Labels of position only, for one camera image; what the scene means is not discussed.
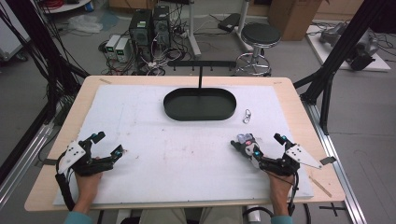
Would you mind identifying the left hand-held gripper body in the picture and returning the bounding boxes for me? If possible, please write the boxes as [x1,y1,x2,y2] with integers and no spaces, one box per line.
[57,139,115,177]

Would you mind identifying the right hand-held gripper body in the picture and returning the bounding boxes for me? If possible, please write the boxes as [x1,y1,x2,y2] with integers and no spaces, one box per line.
[258,143,323,177]

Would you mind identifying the plush toy keychain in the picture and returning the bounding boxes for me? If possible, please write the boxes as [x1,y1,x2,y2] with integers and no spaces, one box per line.
[235,133,262,169]

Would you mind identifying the silver metal carabiner clip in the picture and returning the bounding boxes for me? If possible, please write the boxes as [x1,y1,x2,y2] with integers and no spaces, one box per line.
[242,108,253,125]

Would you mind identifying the black key rack with tray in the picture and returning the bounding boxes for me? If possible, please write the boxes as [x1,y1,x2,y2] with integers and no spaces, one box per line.
[163,60,238,122]

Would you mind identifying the person's left hand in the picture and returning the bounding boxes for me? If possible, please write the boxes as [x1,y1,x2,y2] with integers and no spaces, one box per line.
[75,172,104,206]

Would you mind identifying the person's right hand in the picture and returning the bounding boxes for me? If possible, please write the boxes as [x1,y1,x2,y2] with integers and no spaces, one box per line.
[267,172,295,203]

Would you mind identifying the thin wooden stick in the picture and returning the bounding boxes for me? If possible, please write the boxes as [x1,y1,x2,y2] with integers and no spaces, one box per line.
[308,175,333,199]

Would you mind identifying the white foam mat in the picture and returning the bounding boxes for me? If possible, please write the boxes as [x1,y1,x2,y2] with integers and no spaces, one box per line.
[52,84,315,206]

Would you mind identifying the person's legs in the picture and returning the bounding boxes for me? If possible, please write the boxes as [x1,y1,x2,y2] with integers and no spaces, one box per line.
[137,206,245,224]

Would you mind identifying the white power supply unit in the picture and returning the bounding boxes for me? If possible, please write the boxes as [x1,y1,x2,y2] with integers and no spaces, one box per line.
[105,34,121,61]
[115,37,131,63]

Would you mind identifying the white floor board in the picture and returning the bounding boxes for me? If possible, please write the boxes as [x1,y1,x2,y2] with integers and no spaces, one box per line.
[305,24,392,73]

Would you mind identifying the black round stool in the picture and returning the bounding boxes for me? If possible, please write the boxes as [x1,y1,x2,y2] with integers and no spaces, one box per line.
[234,21,283,77]

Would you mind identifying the black computer tower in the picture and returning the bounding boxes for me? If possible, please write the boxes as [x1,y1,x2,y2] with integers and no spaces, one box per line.
[151,5,172,49]
[128,8,154,63]

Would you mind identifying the clear plastic bag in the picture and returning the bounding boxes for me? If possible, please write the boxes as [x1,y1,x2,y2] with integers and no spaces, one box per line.
[67,14,104,35]

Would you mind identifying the grey and black machine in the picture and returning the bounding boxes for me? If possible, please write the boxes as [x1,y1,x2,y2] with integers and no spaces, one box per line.
[319,21,380,72]

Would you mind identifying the cardboard box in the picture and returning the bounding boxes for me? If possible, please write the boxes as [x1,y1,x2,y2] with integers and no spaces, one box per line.
[268,0,324,42]

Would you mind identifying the white desk leg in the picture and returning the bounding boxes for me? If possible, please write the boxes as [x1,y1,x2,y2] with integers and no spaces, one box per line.
[186,0,203,58]
[235,0,254,53]

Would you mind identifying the flat black box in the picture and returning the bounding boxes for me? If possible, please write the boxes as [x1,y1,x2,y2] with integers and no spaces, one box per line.
[217,12,242,34]

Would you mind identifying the white round table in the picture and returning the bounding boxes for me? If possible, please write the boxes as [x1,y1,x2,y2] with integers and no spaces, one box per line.
[42,0,93,14]

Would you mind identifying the right hand-held gripper cable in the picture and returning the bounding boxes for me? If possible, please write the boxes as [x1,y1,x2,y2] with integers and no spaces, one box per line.
[267,169,301,217]

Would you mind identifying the hand-held gripper cable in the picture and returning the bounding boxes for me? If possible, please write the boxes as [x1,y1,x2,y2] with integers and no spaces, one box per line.
[54,151,77,213]
[267,169,301,217]

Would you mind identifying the left hand-held gripper cable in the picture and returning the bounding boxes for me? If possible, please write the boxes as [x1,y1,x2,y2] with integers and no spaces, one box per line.
[54,151,77,213]

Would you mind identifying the aluminium rail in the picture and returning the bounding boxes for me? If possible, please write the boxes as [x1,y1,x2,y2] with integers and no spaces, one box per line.
[0,122,55,209]
[303,101,369,224]

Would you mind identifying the tangle of floor cables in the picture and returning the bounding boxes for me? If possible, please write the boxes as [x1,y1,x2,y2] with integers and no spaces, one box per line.
[97,12,192,77]

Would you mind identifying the black frame strut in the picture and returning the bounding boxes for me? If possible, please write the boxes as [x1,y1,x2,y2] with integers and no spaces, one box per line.
[292,0,396,135]
[0,0,92,125]

